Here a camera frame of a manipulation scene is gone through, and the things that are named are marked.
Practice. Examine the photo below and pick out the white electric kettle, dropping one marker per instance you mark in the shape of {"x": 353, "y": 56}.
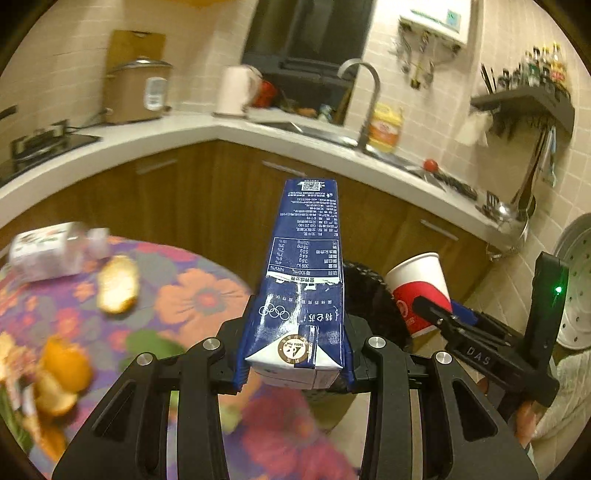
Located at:
{"x": 233, "y": 90}

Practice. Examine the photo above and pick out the dark window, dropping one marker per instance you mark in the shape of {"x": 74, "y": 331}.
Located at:
{"x": 304, "y": 32}

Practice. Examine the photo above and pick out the yellow dish soap bottle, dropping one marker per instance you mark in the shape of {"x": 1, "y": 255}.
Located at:
{"x": 385, "y": 129}

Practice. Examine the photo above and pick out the clear plastic bottle white label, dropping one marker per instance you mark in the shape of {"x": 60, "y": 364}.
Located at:
{"x": 46, "y": 254}

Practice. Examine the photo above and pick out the red container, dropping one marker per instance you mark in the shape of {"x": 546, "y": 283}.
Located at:
{"x": 265, "y": 94}

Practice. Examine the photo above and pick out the white perforated tray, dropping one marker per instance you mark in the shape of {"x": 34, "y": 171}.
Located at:
{"x": 577, "y": 286}

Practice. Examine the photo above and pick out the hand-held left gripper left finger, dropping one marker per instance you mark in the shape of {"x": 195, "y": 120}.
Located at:
{"x": 240, "y": 353}

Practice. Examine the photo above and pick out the white water heater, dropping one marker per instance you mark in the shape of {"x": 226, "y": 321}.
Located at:
{"x": 434, "y": 18}

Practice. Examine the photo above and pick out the wooden cutting board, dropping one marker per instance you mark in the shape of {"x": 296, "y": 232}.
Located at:
{"x": 136, "y": 44}

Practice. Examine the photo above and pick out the red and white paper cup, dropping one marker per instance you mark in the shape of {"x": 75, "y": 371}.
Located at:
{"x": 415, "y": 277}

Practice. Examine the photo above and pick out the metal faucet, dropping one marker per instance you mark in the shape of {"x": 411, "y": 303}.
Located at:
{"x": 371, "y": 92}

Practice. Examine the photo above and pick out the metal sink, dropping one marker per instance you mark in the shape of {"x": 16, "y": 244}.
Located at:
{"x": 323, "y": 134}

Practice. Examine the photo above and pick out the brown rice cooker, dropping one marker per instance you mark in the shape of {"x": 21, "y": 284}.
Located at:
{"x": 134, "y": 92}

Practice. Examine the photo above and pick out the metal ladle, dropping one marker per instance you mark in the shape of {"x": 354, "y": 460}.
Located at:
{"x": 510, "y": 210}

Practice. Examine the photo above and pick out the bin with black bag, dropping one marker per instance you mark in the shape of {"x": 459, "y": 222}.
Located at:
{"x": 369, "y": 295}

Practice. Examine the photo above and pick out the black ribbed mat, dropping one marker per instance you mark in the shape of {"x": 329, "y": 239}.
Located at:
{"x": 455, "y": 184}

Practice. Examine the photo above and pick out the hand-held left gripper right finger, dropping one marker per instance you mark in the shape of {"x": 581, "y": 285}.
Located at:
{"x": 347, "y": 360}

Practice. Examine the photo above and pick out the person's right forearm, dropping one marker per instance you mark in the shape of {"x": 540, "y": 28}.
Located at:
{"x": 568, "y": 392}

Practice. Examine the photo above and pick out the floral tablecloth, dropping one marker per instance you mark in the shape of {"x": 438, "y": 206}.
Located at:
{"x": 198, "y": 295}

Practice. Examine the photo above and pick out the metal slotted spatula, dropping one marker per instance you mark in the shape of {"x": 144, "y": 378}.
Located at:
{"x": 490, "y": 201}

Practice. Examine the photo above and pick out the black gas stove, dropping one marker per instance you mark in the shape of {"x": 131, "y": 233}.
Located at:
{"x": 41, "y": 147}

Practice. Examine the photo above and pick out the white plastic bag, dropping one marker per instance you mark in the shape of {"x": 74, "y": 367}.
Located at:
{"x": 473, "y": 129}

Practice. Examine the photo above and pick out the red tomato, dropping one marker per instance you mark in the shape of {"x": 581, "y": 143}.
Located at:
{"x": 431, "y": 165}

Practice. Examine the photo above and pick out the blue and white milk carton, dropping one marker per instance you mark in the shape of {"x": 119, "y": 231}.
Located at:
{"x": 304, "y": 258}

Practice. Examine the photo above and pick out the row of condiment bottles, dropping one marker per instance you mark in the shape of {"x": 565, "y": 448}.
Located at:
{"x": 540, "y": 69}

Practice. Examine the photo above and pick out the dark wall shelf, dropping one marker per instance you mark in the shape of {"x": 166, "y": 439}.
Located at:
{"x": 526, "y": 104}

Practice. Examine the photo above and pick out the orange peel with pale inside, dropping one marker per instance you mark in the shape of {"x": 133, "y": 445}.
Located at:
{"x": 117, "y": 286}

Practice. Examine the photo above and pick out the person's right hand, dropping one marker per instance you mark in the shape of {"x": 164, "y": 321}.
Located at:
{"x": 526, "y": 424}

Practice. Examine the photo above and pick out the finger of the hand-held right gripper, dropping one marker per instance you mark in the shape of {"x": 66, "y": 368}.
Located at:
{"x": 475, "y": 321}
{"x": 434, "y": 314}

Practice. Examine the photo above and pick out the wooden kitchen cabinets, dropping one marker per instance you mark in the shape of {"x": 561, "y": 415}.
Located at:
{"x": 207, "y": 198}

